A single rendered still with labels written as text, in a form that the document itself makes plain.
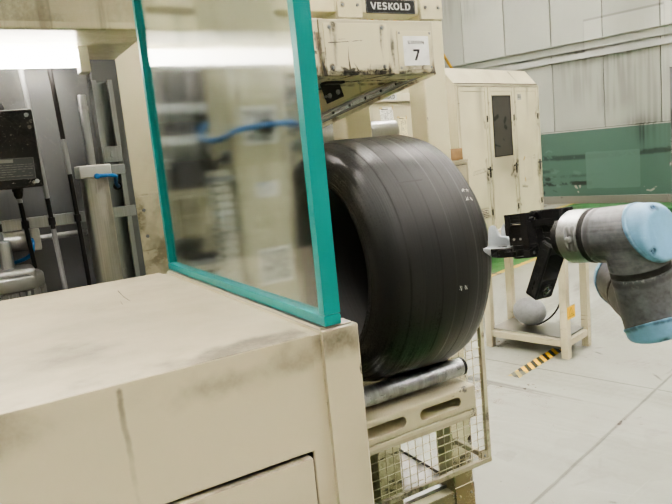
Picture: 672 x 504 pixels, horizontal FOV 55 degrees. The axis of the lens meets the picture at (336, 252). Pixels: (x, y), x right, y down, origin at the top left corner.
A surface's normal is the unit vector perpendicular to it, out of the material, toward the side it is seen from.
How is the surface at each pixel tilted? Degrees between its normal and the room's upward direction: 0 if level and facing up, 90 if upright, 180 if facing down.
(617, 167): 90
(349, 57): 90
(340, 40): 90
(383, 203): 67
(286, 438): 90
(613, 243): 103
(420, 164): 41
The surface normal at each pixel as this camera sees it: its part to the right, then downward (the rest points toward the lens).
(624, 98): -0.70, 0.18
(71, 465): 0.51, 0.08
